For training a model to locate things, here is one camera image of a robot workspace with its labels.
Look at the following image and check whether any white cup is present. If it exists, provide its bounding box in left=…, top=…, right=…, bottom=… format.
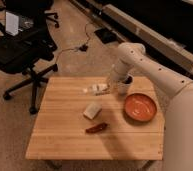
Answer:
left=117, top=76, right=133, bottom=94

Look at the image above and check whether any white paper on chair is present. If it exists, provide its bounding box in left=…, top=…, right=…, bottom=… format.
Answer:
left=5, top=12, right=19, bottom=36

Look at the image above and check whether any wooden table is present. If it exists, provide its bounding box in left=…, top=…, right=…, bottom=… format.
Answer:
left=26, top=77, right=164, bottom=160

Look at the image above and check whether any black floor pad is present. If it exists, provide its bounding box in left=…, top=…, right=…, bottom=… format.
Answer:
left=95, top=28, right=117, bottom=44

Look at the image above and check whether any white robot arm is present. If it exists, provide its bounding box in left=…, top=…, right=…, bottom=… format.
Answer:
left=108, top=42, right=193, bottom=171

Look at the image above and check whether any orange ceramic bowl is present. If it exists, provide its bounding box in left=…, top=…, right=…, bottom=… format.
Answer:
left=124, top=93, right=157, bottom=122

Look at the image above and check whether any cable on floor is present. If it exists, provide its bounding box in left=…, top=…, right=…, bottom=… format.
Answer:
left=54, top=21, right=100, bottom=65

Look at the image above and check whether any white sponge block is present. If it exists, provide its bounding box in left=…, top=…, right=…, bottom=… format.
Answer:
left=83, top=102, right=102, bottom=119

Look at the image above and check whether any long wooden beam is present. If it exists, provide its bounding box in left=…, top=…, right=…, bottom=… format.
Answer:
left=102, top=4, right=193, bottom=75

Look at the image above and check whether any black power adapter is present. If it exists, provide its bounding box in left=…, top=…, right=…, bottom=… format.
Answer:
left=79, top=45, right=88, bottom=52

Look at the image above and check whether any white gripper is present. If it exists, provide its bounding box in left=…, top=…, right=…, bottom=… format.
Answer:
left=107, top=64, right=128, bottom=84

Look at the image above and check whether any black office chair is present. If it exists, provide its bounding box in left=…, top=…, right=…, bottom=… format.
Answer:
left=0, top=0, right=58, bottom=114

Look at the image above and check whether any clear plastic bottle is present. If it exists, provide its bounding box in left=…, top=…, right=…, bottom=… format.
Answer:
left=83, top=83, right=109, bottom=95

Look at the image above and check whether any red chili pepper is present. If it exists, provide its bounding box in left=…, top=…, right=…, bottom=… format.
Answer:
left=85, top=122, right=108, bottom=134

